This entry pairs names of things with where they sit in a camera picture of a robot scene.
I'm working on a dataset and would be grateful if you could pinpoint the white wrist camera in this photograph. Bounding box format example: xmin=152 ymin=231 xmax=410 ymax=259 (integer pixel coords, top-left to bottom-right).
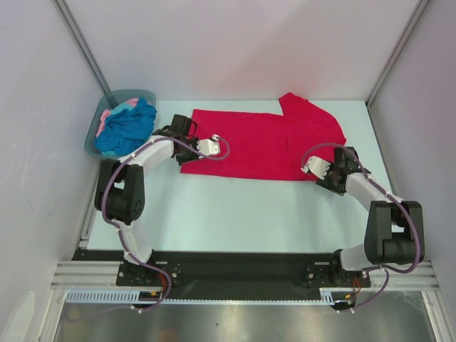
xmin=301 ymin=156 xmax=333 ymax=180
xmin=197 ymin=135 xmax=221 ymax=157

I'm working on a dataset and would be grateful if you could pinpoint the blue t shirt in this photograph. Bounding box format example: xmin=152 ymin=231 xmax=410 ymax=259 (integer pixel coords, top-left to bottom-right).
xmin=93 ymin=98 xmax=157 ymax=156

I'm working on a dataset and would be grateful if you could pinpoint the aluminium corner post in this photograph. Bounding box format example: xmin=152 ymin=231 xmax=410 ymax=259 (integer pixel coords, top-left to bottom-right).
xmin=365 ymin=0 xmax=431 ymax=110
xmin=52 ymin=0 xmax=110 ymax=94

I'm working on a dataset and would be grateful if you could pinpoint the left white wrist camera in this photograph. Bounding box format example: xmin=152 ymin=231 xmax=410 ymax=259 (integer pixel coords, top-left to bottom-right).
xmin=197 ymin=135 xmax=221 ymax=157

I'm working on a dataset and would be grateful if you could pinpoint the pink t shirt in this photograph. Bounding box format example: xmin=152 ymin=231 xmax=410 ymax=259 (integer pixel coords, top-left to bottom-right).
xmin=95 ymin=98 xmax=139 ymax=137

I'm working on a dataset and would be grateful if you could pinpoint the light teal t shirt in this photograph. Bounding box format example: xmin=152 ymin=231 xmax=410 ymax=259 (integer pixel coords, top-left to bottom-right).
xmin=95 ymin=103 xmax=133 ymax=155

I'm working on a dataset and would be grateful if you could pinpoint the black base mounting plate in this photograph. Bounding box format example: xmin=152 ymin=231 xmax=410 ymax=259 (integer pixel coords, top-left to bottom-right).
xmin=73 ymin=249 xmax=373 ymax=301

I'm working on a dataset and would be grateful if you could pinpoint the slotted cable duct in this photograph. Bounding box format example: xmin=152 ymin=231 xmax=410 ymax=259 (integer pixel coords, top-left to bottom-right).
xmin=66 ymin=289 xmax=354 ymax=306

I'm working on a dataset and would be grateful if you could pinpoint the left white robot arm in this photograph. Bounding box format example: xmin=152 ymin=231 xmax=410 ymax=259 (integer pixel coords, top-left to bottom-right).
xmin=95 ymin=115 xmax=199 ymax=285

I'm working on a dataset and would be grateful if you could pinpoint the aluminium front rail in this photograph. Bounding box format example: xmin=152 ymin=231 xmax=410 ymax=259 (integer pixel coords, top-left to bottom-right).
xmin=51 ymin=261 xmax=440 ymax=291

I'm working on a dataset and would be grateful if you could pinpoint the left aluminium corner post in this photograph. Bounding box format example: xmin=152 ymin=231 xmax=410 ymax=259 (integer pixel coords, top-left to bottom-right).
xmin=52 ymin=0 xmax=110 ymax=94

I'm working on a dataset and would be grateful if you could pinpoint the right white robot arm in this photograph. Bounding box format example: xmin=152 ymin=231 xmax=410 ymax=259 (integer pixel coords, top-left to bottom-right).
xmin=302 ymin=145 xmax=425 ymax=286

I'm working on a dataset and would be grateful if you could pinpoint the right aluminium corner post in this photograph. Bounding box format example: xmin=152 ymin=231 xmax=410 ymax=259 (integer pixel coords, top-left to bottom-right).
xmin=365 ymin=0 xmax=431 ymax=110

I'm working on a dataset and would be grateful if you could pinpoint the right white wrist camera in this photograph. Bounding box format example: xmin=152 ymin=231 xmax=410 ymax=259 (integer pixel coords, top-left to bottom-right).
xmin=301 ymin=156 xmax=333 ymax=180

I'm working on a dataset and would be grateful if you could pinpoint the translucent blue plastic basket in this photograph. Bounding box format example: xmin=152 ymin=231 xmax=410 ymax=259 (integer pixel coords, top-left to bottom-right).
xmin=85 ymin=89 xmax=157 ymax=159

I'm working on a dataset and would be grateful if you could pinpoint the red t shirt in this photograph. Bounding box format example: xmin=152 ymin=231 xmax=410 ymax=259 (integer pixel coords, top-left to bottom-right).
xmin=181 ymin=93 xmax=346 ymax=181

